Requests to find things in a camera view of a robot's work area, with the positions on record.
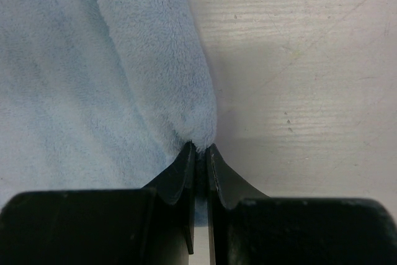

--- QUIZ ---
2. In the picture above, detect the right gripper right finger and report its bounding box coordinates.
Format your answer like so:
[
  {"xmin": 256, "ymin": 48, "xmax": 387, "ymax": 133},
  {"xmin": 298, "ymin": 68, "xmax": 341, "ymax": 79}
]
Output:
[{"xmin": 205, "ymin": 145, "xmax": 396, "ymax": 264}]

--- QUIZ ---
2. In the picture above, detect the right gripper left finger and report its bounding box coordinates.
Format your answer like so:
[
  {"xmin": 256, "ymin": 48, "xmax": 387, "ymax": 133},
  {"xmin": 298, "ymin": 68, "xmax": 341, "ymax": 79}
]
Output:
[{"xmin": 1, "ymin": 143, "xmax": 195, "ymax": 264}]

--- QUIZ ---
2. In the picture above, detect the light blue towel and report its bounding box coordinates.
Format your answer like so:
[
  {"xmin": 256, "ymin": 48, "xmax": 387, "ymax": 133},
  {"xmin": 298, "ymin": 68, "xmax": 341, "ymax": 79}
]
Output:
[{"xmin": 1, "ymin": 0, "xmax": 216, "ymax": 205}]

